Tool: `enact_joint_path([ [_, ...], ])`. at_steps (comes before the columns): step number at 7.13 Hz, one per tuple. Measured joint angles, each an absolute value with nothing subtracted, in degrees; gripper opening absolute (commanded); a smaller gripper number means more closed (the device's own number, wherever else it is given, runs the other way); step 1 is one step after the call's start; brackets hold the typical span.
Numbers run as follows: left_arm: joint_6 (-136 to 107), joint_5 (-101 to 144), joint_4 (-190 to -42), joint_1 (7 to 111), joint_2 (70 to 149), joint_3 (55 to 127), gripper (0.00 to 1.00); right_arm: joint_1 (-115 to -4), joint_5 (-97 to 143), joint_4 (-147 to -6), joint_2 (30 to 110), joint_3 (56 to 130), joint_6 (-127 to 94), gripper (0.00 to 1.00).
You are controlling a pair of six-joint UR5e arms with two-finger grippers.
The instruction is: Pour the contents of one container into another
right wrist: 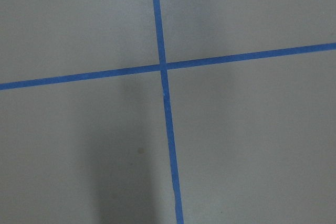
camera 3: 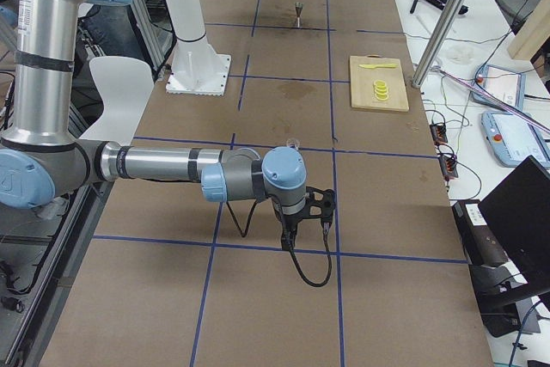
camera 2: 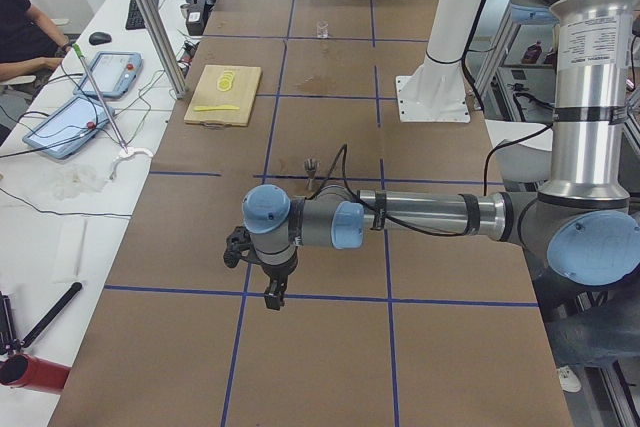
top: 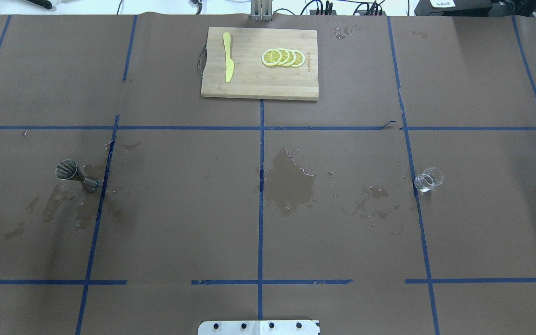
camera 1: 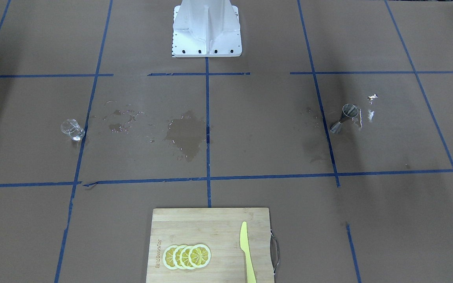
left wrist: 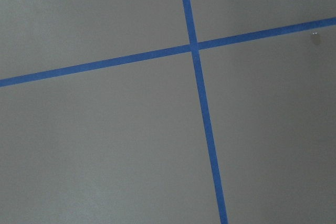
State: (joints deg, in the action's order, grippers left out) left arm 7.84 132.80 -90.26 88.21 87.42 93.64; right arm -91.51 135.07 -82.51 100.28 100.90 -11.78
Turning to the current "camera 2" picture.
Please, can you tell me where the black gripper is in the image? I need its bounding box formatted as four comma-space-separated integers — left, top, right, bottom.
258, 252, 298, 309

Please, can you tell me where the steel measuring jigger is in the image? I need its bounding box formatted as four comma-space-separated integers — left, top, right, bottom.
303, 158, 319, 192

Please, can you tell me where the clear glass cup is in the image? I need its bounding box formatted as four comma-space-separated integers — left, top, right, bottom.
316, 21, 329, 39

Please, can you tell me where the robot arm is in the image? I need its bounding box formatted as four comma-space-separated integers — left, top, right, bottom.
240, 0, 639, 310

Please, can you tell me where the yellow plastic knife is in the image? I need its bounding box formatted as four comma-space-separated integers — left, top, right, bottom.
193, 104, 240, 112

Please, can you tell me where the bamboo cutting board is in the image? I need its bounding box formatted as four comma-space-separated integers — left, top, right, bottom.
184, 65, 262, 127

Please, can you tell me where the near blue teach pendant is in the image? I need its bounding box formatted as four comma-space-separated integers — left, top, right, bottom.
22, 96, 109, 160

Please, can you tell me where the blue teach pendant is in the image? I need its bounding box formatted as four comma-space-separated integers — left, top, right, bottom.
22, 96, 109, 160
89, 51, 143, 99

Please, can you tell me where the red cylinder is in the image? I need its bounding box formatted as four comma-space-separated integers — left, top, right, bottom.
1, 354, 70, 394

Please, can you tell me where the far blue teach pendant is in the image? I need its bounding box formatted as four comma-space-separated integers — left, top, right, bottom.
89, 51, 143, 99

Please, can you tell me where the black keyboard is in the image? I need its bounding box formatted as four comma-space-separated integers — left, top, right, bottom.
124, 0, 162, 31

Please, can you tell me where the black computer mouse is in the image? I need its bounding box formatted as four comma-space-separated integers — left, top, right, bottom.
89, 31, 112, 46

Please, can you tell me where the metal reacher grabber stick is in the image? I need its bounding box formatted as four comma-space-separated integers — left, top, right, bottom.
72, 43, 153, 180

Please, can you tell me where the seated person in black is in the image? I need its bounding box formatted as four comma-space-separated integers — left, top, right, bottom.
1, 0, 72, 81

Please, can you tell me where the black handle tool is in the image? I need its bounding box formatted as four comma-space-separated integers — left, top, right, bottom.
20, 282, 83, 349

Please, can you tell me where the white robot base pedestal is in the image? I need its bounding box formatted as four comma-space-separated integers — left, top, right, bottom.
396, 0, 482, 123

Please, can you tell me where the aluminium frame post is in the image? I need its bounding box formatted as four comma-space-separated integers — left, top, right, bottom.
136, 0, 186, 99

